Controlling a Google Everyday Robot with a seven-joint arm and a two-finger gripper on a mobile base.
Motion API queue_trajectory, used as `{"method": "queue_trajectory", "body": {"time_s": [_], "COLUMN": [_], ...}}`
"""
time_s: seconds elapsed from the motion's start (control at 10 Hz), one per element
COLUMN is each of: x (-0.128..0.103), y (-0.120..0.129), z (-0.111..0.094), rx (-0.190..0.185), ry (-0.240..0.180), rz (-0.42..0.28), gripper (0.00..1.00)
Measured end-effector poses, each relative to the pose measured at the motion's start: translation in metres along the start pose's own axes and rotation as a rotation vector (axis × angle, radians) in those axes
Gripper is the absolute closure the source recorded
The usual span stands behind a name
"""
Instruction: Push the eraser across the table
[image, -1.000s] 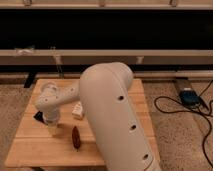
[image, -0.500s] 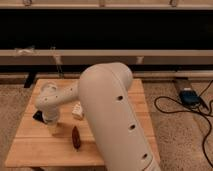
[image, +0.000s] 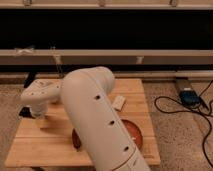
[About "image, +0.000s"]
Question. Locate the black eraser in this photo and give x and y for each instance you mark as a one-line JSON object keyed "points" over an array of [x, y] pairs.
{"points": [[25, 112]]}

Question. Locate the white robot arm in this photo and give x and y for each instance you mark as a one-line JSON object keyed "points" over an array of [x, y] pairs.
{"points": [[84, 95]]}

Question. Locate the white rectangular block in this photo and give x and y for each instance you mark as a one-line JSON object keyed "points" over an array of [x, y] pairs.
{"points": [[119, 102]]}

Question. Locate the orange bowl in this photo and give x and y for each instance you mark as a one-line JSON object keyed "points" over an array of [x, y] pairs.
{"points": [[134, 132]]}

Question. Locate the red chili pepper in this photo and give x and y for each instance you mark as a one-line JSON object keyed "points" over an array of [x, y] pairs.
{"points": [[76, 140]]}

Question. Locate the blue power adapter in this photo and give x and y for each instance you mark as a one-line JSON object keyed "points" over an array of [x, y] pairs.
{"points": [[189, 98]]}

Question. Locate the wooden table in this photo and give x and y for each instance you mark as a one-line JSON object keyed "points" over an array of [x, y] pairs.
{"points": [[47, 143]]}

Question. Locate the metal rail beam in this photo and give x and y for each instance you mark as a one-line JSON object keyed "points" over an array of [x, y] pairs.
{"points": [[119, 57]]}

